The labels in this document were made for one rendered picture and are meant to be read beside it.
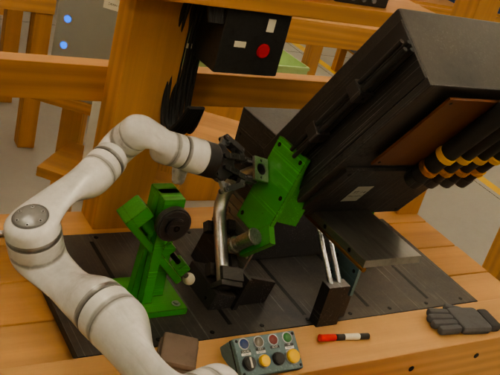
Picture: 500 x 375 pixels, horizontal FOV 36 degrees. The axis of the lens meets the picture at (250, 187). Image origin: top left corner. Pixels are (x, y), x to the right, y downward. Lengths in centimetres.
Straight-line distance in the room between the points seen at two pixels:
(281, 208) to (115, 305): 60
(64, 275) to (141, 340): 23
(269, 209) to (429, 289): 60
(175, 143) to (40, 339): 46
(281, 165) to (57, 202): 56
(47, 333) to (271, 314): 50
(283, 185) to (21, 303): 60
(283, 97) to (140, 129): 72
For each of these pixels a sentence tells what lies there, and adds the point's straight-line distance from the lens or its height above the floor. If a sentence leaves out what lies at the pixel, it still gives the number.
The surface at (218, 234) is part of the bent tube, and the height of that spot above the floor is 103.
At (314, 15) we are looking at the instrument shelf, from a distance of 179.
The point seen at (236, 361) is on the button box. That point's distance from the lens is 155.
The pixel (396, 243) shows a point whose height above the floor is 113.
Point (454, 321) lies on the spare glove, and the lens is 196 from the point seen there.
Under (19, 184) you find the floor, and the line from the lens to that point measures 396.
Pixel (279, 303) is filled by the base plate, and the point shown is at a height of 90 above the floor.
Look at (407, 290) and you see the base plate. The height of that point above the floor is 90.
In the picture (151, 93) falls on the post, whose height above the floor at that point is 125.
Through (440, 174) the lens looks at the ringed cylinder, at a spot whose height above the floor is 131.
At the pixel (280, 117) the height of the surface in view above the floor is 124.
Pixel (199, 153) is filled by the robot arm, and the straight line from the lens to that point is 156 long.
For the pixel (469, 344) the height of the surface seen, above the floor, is 89.
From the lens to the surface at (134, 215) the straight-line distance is 152.
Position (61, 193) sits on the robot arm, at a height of 124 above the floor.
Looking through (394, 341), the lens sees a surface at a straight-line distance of 183.
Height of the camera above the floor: 187
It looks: 25 degrees down
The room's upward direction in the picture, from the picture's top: 16 degrees clockwise
